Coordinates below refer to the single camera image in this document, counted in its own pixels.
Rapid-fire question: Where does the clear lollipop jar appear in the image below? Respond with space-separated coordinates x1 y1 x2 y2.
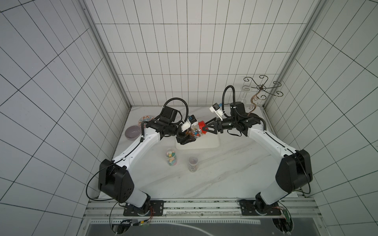
188 124 204 139

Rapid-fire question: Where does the red jar lid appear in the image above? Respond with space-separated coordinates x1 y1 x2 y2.
198 121 207 135

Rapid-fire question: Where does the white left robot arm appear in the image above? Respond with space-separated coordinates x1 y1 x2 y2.
98 97 195 212

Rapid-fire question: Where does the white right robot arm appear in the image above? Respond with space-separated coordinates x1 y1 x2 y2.
202 98 313 208

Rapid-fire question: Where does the jar of pastel candies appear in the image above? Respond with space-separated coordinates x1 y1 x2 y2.
165 149 177 166

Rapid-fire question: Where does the jar of small dark candies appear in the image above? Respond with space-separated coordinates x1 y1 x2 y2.
189 157 198 172

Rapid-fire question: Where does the white plastic tray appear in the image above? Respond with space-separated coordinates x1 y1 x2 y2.
175 132 220 150

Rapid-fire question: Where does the colourful patterned bowl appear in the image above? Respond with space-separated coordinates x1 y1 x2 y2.
138 115 155 127

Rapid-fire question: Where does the clear hanging wine glass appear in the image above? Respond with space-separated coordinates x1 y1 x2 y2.
236 85 252 106

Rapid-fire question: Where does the copper wine glass rack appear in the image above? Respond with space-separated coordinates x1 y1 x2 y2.
236 74 284 115

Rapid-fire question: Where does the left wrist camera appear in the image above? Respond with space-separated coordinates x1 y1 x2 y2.
181 115 198 132

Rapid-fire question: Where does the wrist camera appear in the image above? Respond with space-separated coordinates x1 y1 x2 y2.
209 103 223 121
181 115 198 132

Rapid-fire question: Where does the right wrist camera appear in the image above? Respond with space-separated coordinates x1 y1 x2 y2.
209 103 223 121

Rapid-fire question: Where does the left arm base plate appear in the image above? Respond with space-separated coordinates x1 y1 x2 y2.
123 200 165 217

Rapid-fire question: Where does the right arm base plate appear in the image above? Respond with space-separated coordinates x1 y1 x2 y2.
238 199 282 216

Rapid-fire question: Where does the aluminium mounting rail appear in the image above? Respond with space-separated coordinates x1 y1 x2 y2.
84 198 321 220

